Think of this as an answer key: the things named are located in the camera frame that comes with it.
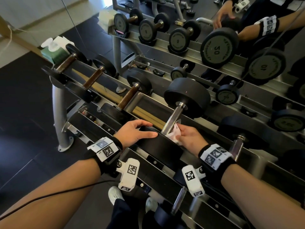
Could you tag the person's right hand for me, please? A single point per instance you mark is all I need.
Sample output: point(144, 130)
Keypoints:
point(193, 140)

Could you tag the black wristband with marker tags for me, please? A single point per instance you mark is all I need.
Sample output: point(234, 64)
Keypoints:
point(104, 155)
point(215, 157)

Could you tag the white shoe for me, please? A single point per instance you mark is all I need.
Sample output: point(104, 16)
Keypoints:
point(150, 204)
point(115, 194)

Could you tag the green tissue box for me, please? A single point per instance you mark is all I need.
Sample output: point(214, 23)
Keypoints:
point(56, 53)

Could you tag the dark blue trousers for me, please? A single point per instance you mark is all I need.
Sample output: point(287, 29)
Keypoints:
point(124, 214)

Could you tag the silver metal dumbbell rack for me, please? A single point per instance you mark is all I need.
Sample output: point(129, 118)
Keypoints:
point(143, 102)

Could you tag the white wipe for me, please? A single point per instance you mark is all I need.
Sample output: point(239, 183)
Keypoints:
point(172, 134)

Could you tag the person's right forearm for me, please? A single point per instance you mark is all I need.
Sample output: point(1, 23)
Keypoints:
point(262, 200)

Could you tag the person's left hand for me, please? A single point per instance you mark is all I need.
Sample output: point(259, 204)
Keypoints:
point(127, 137)

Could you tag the person's left forearm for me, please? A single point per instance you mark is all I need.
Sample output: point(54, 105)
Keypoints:
point(52, 200)

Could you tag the person's left thumb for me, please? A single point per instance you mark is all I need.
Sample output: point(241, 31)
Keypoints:
point(147, 135)

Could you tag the person's right thumb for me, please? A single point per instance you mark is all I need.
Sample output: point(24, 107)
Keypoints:
point(184, 127)

